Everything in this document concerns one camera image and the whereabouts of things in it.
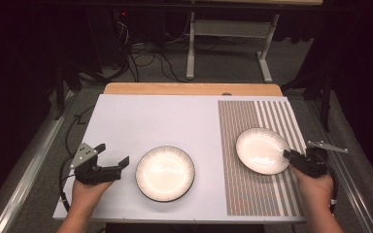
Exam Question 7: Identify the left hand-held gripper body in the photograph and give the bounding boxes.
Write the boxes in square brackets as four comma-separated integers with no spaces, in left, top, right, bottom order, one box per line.
[69,142,122,186]

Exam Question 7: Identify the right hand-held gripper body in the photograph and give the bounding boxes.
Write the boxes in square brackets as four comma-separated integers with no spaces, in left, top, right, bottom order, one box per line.
[292,139,350,179]

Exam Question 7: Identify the white plate with dark rim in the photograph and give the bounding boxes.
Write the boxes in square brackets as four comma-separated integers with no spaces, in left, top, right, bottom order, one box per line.
[135,145,196,203]
[235,127,292,176]

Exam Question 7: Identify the person's left hand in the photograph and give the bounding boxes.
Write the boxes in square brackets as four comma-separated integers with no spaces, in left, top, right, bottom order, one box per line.
[70,179,115,216]

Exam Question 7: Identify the person's right hand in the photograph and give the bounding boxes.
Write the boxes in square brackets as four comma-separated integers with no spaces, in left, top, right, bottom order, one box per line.
[289,163,334,210]

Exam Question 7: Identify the white table cover sheet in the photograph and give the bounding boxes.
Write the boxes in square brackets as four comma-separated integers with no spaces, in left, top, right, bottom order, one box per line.
[51,93,307,224]

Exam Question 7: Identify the striped placemat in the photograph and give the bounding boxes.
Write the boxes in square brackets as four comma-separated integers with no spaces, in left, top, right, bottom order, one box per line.
[217,99,307,217]

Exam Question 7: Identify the black metal stand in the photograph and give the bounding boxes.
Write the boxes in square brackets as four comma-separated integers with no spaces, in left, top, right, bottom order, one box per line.
[281,70,334,133]
[53,60,83,121]

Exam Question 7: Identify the wooden table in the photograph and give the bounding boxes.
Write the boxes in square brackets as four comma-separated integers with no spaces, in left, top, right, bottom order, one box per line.
[103,82,284,97]

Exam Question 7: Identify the dark box with red light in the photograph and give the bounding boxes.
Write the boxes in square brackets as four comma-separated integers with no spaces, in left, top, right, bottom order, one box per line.
[86,9,129,70]

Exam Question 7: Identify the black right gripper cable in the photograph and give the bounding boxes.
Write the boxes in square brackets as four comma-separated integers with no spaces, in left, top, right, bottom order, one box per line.
[317,151,338,215]

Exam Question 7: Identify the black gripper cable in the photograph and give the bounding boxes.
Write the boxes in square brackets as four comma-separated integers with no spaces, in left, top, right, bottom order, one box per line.
[317,151,338,215]
[58,154,80,214]

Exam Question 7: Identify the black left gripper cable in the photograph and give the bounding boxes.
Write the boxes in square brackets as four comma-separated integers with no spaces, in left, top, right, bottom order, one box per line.
[58,154,80,214]

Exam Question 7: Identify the metal floor rail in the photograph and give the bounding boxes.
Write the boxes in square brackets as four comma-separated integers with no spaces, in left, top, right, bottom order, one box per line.
[306,99,373,233]
[0,92,76,233]

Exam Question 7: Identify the black floor cable bundle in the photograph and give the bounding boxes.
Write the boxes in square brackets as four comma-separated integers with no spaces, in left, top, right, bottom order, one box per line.
[110,40,188,83]

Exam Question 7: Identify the white cable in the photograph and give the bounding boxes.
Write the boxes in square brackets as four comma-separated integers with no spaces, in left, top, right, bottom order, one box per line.
[118,20,131,45]

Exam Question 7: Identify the white metal frame desk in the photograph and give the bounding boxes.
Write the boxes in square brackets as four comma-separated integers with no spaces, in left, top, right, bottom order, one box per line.
[186,0,323,83]

